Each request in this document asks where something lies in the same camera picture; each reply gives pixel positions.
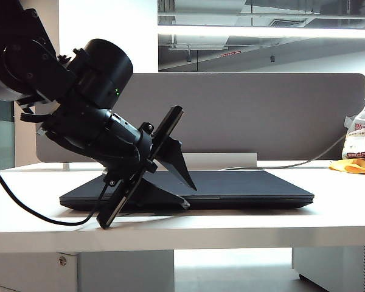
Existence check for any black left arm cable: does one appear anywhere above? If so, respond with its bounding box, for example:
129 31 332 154
0 153 108 226

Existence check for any printed white plastic bag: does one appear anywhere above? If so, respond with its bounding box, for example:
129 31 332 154
342 96 365 161

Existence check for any long ceiling light strip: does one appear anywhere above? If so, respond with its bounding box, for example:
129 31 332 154
157 25 365 39

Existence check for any white cabinet with vent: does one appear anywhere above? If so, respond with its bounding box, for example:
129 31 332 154
291 245 365 292

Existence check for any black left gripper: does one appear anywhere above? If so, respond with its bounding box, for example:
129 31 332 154
94 105 198 230

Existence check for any yellow cloth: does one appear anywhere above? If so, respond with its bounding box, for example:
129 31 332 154
328 158 365 176

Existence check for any grey cable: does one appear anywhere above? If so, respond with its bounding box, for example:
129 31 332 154
220 135 347 171

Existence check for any black laptop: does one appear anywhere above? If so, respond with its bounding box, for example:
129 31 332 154
59 170 315 210

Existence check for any grey fabric desk divider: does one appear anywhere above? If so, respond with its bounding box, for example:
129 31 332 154
35 72 365 164

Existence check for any white drawer cabinet with lock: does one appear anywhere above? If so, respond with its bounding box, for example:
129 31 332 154
0 251 79 292

